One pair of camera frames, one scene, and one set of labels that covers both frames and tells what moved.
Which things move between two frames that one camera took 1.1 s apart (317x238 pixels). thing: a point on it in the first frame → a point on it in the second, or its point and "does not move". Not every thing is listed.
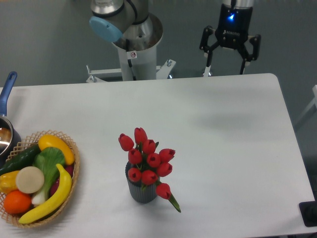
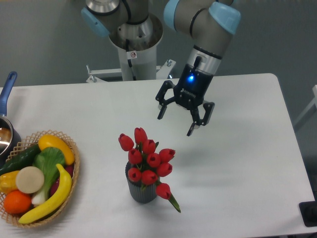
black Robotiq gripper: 234,26 → 189,91
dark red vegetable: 69,169 does not move
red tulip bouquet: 148,164 does not move
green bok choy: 48,160 does not move
